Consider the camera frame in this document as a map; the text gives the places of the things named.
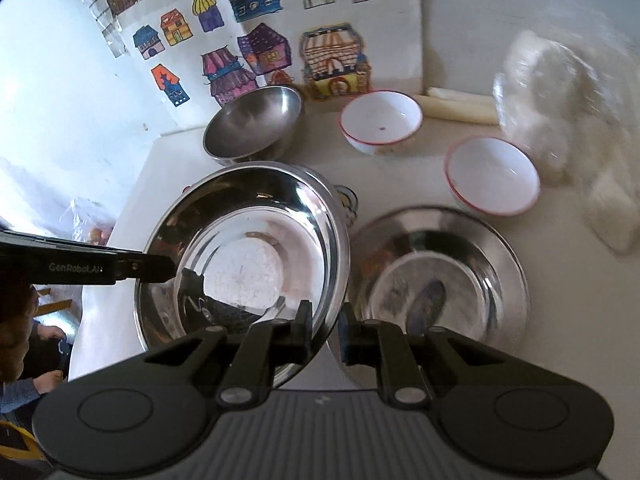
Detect small matte steel bowl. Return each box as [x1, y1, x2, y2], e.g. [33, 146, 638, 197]
[203, 86, 304, 166]

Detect paper with coloured houses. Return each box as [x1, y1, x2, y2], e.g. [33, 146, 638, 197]
[118, 0, 423, 130]

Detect steel plate with sticker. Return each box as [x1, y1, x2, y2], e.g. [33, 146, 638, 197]
[348, 206, 529, 353]

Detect white red-rimmed bowl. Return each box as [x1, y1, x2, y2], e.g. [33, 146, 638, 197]
[444, 136, 541, 217]
[338, 90, 424, 155]

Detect cream rolled stick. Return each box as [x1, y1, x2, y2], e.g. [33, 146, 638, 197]
[416, 87, 499, 126]

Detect person's left hand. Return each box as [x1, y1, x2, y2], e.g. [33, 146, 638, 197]
[0, 283, 37, 382]

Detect large deep steel bowl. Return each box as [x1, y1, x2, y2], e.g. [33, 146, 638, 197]
[133, 160, 352, 390]

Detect clear bag of white rolls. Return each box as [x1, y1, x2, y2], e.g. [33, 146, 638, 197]
[494, 30, 639, 254]

